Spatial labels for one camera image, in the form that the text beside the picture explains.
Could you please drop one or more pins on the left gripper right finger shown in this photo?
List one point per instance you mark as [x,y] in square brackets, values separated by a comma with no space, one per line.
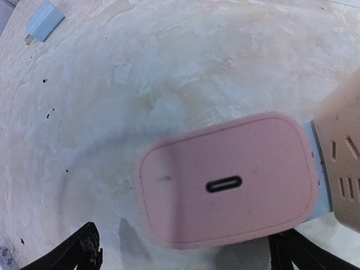
[290,248]

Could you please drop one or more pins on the blue plug adapter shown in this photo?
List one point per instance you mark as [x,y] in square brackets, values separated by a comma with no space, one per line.
[43,22]

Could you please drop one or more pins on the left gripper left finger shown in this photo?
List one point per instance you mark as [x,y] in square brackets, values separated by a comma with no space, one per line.
[81,250]

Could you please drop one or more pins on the beige cube socket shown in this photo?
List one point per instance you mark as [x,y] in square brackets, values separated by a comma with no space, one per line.
[336,120]

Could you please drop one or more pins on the white charger with cable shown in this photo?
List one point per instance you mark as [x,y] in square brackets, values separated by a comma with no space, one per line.
[7,260]

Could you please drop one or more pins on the blue power strip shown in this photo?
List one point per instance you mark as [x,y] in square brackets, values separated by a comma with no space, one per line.
[324,202]

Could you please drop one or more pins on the pink plug adapter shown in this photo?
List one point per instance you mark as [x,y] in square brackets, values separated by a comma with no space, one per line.
[233,182]

